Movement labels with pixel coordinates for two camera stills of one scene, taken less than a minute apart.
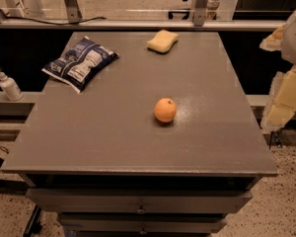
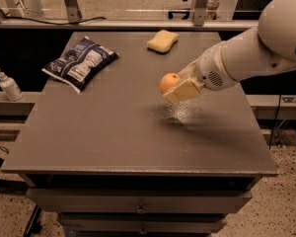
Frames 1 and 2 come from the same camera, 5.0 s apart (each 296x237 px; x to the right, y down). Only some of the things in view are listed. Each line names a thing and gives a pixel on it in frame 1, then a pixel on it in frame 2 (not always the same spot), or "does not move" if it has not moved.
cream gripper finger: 273,42 to 188,72
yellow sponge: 162,41 does not move
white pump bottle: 10,86 does not move
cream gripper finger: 286,96 to 183,92
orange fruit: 165,110 to 167,81
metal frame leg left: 73,12 does not move
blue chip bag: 79,62 does not move
